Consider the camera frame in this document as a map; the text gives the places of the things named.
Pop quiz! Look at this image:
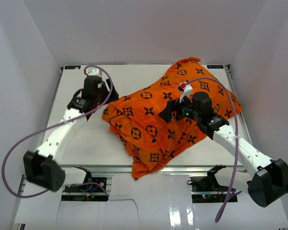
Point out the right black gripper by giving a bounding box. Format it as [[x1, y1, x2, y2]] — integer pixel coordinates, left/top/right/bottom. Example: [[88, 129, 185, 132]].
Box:
[[158, 93, 201, 124]]

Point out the orange patterned pillowcase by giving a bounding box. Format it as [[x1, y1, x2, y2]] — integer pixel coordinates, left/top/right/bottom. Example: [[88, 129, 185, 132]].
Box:
[[102, 57, 242, 180]]

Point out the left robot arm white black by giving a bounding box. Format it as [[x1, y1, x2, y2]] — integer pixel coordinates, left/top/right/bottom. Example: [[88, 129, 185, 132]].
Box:
[[23, 66, 119, 192]]

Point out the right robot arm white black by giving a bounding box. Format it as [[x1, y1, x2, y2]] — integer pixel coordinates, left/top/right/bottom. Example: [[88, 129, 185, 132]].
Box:
[[158, 92, 288, 207]]

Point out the left blue table label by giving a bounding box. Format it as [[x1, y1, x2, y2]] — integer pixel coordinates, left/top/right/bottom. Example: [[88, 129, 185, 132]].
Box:
[[64, 65, 81, 70]]

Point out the blue table label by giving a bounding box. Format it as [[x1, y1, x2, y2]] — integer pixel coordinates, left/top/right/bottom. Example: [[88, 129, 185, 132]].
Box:
[[207, 65, 224, 69], [64, 65, 81, 70]]

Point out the right blue table label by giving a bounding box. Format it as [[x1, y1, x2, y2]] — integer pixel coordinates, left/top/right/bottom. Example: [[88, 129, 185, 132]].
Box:
[[207, 65, 224, 69]]

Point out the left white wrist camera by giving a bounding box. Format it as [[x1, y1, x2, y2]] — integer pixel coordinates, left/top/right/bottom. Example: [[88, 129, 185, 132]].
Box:
[[84, 68, 101, 77]]

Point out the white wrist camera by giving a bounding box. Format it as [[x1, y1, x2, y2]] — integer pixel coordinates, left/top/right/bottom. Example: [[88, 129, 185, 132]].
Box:
[[178, 81, 192, 103], [84, 68, 101, 77]]

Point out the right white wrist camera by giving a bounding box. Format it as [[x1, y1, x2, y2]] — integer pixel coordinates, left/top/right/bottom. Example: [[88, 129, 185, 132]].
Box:
[[178, 81, 192, 103]]

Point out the aluminium front rail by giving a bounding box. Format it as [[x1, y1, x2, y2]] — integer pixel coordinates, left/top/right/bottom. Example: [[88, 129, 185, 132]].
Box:
[[57, 164, 245, 174]]

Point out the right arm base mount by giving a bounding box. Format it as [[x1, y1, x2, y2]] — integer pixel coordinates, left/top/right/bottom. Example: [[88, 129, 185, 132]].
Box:
[[187, 165, 228, 204]]

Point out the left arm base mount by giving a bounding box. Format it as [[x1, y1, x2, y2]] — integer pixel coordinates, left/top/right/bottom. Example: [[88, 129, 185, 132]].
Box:
[[63, 167, 108, 196]]

